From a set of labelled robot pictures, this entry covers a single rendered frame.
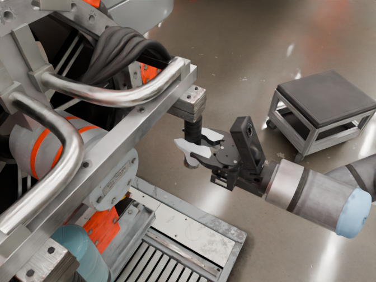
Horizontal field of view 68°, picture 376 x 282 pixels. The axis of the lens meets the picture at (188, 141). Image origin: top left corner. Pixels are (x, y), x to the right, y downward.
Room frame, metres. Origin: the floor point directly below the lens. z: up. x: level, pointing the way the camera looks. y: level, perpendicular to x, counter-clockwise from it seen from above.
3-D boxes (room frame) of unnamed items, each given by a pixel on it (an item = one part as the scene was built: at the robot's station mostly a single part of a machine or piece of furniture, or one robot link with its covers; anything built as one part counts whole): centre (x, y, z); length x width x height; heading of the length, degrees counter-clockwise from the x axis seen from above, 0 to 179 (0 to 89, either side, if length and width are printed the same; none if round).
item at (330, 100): (1.18, -0.74, 0.17); 0.43 x 0.36 x 0.34; 113
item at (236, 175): (0.34, -0.11, 0.80); 0.12 x 0.08 x 0.09; 60
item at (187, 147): (0.37, -0.01, 0.81); 0.09 x 0.03 x 0.06; 68
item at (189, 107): (0.41, 0.02, 0.93); 0.09 x 0.05 x 0.05; 60
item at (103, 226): (0.39, 0.31, 0.48); 0.16 x 0.12 x 0.17; 60
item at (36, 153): (0.33, 0.22, 0.85); 0.21 x 0.14 x 0.14; 60
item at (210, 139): (0.41, -0.03, 0.81); 0.09 x 0.03 x 0.06; 53
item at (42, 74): (0.39, 0.12, 1.03); 0.19 x 0.18 x 0.11; 60
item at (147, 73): (0.64, 0.13, 0.85); 0.09 x 0.08 x 0.07; 150
